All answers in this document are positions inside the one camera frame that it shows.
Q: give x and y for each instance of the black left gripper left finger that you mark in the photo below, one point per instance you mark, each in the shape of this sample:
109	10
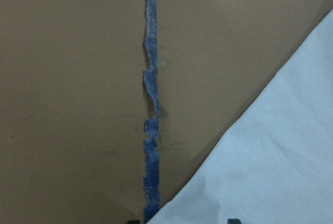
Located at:
133	222

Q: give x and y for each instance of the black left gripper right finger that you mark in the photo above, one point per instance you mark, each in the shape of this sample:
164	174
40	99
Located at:
233	221

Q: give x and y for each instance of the light blue t-shirt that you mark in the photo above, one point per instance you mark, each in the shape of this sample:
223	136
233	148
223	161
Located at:
274	164

